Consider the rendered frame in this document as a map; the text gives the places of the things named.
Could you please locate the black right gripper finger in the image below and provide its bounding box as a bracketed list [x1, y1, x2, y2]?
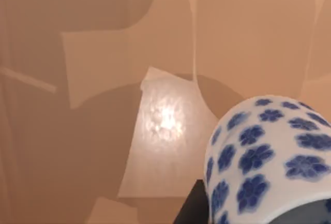
[172, 179, 213, 224]

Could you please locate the white cup with blue flowers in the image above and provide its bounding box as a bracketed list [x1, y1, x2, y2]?
[204, 95, 331, 224]

